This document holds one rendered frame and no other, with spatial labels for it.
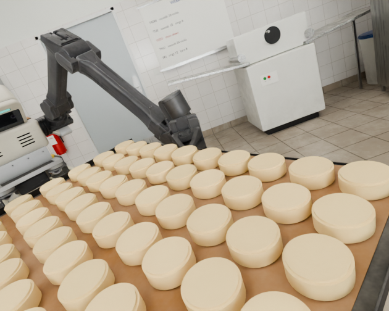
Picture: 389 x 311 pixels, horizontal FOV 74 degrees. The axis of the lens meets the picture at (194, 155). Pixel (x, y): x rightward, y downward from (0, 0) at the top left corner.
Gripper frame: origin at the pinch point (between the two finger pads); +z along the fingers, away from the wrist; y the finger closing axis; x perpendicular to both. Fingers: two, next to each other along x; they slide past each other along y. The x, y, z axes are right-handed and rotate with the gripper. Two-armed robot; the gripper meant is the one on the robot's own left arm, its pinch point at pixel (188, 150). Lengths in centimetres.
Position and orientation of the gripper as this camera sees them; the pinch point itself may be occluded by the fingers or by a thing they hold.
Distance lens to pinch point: 52.3
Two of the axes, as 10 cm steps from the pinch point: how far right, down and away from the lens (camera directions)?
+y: 3.1, 8.8, 3.7
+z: 0.0, 3.8, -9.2
